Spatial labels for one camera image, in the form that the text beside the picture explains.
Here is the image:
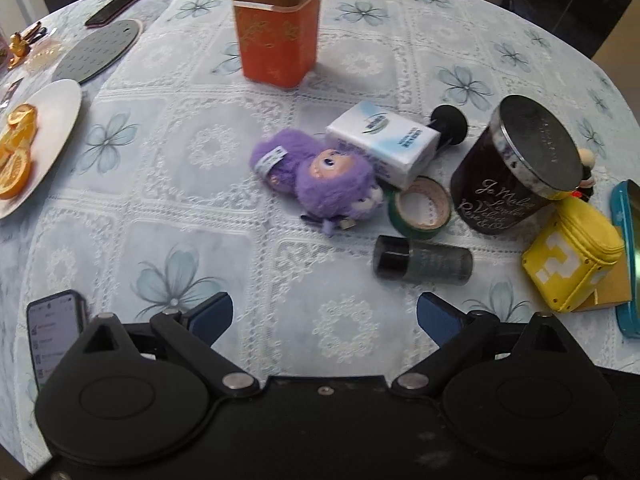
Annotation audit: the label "dark glitter bottle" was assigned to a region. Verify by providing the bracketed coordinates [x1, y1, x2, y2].
[372, 235, 474, 285]

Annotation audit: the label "green tape roll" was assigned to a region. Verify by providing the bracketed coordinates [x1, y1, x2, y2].
[387, 177, 451, 240]

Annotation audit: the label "yellow question block pouch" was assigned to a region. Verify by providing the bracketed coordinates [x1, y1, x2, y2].
[522, 196, 625, 312]

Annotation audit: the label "purple plush toy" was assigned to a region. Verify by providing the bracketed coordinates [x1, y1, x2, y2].
[250, 129, 384, 236]

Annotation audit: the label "white blue tissue pack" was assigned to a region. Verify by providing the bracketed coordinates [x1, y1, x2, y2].
[326, 101, 440, 190]

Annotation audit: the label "black plush toy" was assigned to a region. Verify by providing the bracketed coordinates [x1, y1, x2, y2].
[573, 148, 596, 203]

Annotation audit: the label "smartphone near lit screen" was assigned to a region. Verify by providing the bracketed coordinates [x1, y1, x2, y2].
[26, 289, 87, 390]

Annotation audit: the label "dark candle jar silver lid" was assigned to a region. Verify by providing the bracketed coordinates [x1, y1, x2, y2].
[449, 94, 582, 235]

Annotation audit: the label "gold teal metal tray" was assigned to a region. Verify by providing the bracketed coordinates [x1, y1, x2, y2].
[610, 179, 640, 339]

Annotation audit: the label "floral lace tablecloth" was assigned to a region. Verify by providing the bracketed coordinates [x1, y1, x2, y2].
[1, 0, 639, 469]

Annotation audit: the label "orange slices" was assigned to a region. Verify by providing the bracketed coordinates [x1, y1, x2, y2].
[0, 103, 38, 200]

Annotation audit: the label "white plate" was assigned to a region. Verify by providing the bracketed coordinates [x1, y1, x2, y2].
[0, 79, 82, 219]

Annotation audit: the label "grey round trivet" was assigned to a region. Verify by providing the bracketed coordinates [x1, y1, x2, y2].
[51, 20, 143, 84]

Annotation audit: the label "golden figurine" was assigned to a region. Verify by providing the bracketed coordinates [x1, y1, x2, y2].
[8, 22, 48, 70]

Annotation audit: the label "black smartphone far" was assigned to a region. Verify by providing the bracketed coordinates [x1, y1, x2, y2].
[85, 0, 138, 28]

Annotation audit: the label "orange tin wooden lid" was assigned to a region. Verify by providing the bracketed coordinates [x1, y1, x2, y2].
[232, 0, 321, 89]

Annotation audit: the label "black round handle brush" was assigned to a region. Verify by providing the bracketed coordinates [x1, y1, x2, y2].
[427, 104, 469, 152]

